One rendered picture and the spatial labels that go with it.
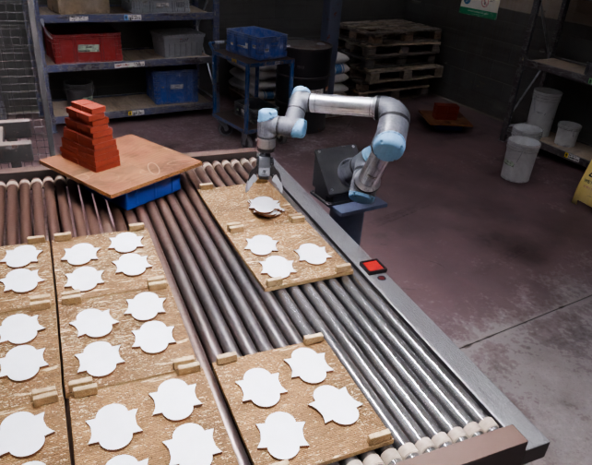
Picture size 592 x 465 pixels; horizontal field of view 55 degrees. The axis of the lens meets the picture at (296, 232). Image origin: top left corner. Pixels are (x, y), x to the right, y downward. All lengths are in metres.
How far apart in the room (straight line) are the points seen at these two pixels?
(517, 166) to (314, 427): 4.47
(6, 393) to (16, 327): 0.26
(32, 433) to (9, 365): 0.26
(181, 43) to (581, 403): 5.02
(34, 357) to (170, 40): 5.01
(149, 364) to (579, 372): 2.48
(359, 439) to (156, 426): 0.50
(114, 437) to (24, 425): 0.22
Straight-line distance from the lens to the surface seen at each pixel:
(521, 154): 5.65
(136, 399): 1.59
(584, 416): 3.27
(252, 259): 2.11
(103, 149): 2.57
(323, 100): 2.30
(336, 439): 1.50
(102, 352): 1.72
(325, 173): 2.69
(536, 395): 3.26
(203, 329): 1.81
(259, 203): 2.43
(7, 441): 1.56
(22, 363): 1.75
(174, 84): 6.57
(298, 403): 1.56
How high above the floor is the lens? 2.05
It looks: 29 degrees down
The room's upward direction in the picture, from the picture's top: 4 degrees clockwise
